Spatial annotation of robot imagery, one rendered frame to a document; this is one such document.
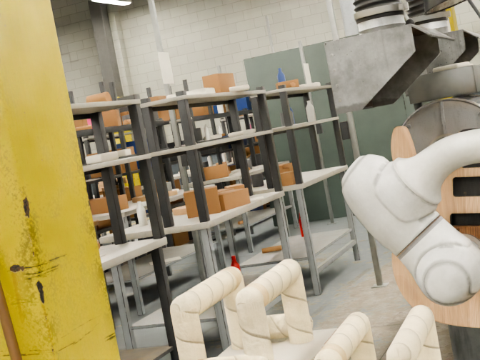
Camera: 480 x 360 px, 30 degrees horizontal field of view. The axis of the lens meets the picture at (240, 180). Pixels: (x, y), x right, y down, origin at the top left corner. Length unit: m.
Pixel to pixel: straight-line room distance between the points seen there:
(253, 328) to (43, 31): 1.35
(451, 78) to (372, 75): 0.35
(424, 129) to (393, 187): 0.56
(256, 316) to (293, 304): 0.17
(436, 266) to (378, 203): 0.14
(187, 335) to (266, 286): 0.11
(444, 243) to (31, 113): 1.04
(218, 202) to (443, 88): 3.84
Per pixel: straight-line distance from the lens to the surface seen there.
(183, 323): 1.04
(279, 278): 1.09
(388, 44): 1.74
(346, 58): 1.75
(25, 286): 2.06
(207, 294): 1.09
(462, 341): 2.25
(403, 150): 1.86
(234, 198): 5.94
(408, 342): 1.01
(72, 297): 2.14
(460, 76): 2.05
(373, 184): 1.49
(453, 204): 1.85
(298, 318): 1.18
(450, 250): 1.46
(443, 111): 2.01
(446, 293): 1.45
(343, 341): 1.05
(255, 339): 1.02
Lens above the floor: 1.39
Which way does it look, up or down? 3 degrees down
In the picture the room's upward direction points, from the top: 11 degrees counter-clockwise
